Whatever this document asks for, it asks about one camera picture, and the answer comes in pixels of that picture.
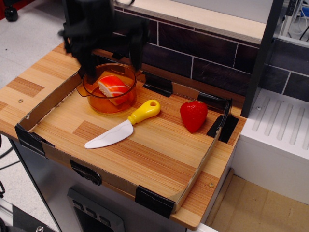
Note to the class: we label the dark grey left post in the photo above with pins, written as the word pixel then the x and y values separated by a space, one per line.
pixel 73 16

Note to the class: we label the orange transparent plastic pot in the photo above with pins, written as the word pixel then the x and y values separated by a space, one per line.
pixel 89 87

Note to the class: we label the yellow handled white toy knife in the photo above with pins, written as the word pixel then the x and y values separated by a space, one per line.
pixel 118 133

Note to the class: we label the white ridged sink drainboard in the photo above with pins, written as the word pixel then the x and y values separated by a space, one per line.
pixel 273 147

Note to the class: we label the grey oven control panel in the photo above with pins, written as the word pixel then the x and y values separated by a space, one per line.
pixel 93 217

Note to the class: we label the light wooden shelf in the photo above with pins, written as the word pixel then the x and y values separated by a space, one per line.
pixel 191 16

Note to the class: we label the cardboard fence with black tape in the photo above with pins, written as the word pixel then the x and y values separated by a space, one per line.
pixel 160 157

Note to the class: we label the red toy strawberry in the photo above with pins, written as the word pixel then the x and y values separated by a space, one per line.
pixel 193 114

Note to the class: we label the dark grey right post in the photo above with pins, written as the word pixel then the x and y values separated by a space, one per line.
pixel 253 88

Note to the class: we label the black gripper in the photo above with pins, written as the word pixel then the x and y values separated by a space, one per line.
pixel 121 29

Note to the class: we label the dark grey post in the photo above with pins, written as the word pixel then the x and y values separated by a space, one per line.
pixel 73 16
pixel 253 88

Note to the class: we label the salmon sushi toy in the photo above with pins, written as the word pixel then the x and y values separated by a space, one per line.
pixel 113 88

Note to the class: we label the black caster wheel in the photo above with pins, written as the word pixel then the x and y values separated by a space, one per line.
pixel 11 14

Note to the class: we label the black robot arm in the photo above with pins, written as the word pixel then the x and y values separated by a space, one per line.
pixel 103 9

